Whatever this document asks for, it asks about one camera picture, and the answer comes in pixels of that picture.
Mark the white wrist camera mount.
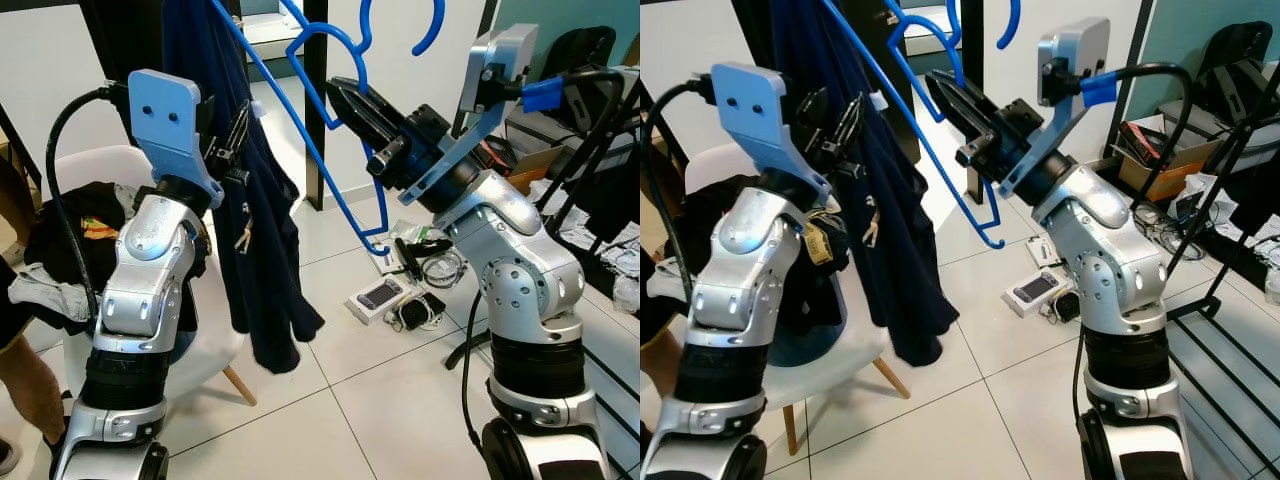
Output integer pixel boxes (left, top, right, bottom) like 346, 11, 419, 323
1000, 18, 1111, 199
710, 62, 833, 211
410, 25, 541, 208
128, 68, 226, 206

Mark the navy printed t-shirt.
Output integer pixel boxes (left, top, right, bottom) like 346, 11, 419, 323
160, 0, 326, 373
770, 0, 961, 366

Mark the black wall trim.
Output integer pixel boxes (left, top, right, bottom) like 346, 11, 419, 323
478, 0, 501, 56
1105, 0, 1161, 131

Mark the grey white garment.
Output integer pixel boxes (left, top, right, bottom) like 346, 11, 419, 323
640, 255, 691, 303
8, 262, 96, 323

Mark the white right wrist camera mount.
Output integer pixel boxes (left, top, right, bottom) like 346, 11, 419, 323
410, 25, 541, 208
1000, 18, 1111, 199

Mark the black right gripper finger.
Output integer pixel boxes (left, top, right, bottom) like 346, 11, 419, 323
932, 90, 997, 141
333, 98, 394, 151
925, 68, 1011, 121
327, 78, 409, 131

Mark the blue plastic hanger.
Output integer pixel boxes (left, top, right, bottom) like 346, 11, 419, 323
205, 0, 448, 258
820, 0, 1023, 251

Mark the white box with handheld console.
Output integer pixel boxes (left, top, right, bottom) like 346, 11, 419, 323
1003, 270, 1066, 319
345, 277, 411, 326

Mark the grey hard case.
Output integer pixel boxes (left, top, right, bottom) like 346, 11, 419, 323
1225, 95, 1280, 133
505, 100, 601, 151

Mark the black door frame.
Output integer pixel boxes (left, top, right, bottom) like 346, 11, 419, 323
303, 0, 329, 211
960, 0, 988, 96

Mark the green white packet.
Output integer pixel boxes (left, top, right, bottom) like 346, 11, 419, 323
395, 225, 453, 251

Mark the red black flat box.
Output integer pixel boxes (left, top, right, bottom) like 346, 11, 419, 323
1118, 120, 1177, 166
480, 135, 521, 176

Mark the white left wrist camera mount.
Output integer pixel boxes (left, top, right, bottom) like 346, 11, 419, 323
128, 68, 226, 206
710, 62, 833, 211

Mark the black metal clothes rack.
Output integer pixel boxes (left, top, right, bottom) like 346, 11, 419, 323
1168, 85, 1280, 441
445, 70, 641, 480

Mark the black backpack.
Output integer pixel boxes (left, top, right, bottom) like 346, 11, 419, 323
1195, 20, 1280, 121
545, 25, 623, 101

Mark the black charger with white cable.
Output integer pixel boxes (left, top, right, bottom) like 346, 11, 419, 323
390, 292, 448, 333
1045, 290, 1083, 324

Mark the black handheld tool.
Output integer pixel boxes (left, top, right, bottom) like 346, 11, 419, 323
393, 235, 429, 283

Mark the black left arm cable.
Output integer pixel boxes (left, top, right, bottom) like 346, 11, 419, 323
45, 85, 136, 326
640, 78, 726, 301

